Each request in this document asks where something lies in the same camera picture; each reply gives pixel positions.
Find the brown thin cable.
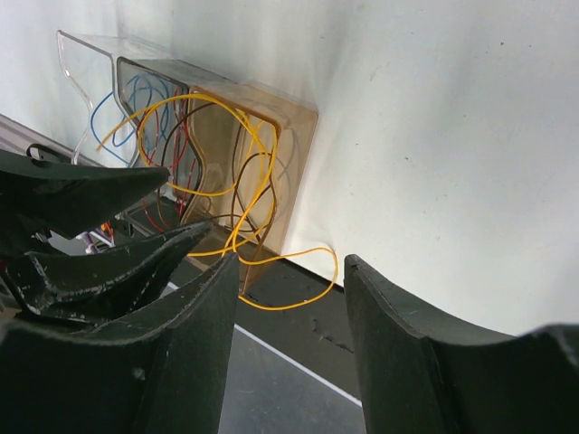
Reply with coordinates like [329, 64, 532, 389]
[153, 101, 278, 254]

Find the clear plastic bin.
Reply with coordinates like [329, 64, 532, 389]
[56, 29, 146, 169]

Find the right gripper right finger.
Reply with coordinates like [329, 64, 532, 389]
[344, 254, 578, 433]

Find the amber plastic bin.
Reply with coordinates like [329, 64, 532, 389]
[184, 84, 318, 291]

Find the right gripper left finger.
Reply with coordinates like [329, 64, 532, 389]
[1, 254, 239, 433]

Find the dark grey plastic bin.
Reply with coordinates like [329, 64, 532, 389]
[117, 57, 237, 225]

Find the aluminium frame rail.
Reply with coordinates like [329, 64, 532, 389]
[0, 112, 78, 166]

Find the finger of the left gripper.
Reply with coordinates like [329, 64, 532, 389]
[1, 150, 169, 239]
[4, 221, 213, 324]

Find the blue thin cable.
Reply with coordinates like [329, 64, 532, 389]
[90, 74, 171, 169]

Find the yellow thin cable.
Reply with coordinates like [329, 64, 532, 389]
[94, 93, 339, 311]

